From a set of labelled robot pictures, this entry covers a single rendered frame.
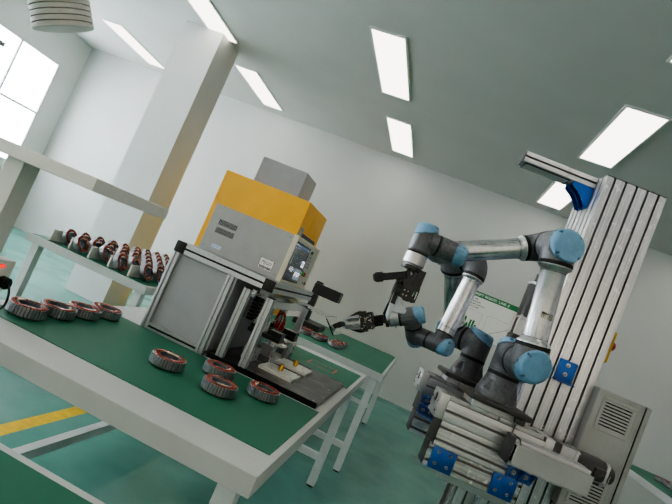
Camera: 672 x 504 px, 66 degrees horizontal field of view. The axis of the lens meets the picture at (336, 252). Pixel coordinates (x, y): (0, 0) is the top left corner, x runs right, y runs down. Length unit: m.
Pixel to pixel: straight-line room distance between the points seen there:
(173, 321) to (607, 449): 1.72
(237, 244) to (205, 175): 6.31
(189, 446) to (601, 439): 1.57
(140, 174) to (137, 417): 4.97
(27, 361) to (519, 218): 6.88
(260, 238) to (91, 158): 7.53
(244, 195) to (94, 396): 4.90
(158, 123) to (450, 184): 4.05
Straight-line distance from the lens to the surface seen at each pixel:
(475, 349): 2.45
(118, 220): 6.13
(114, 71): 9.88
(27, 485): 0.93
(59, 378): 1.40
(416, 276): 1.73
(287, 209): 5.90
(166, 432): 1.27
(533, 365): 1.85
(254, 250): 2.14
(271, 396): 1.75
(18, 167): 1.64
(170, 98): 6.26
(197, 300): 2.07
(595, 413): 2.26
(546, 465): 1.94
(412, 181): 7.69
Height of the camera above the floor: 1.19
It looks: 3 degrees up
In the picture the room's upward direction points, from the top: 23 degrees clockwise
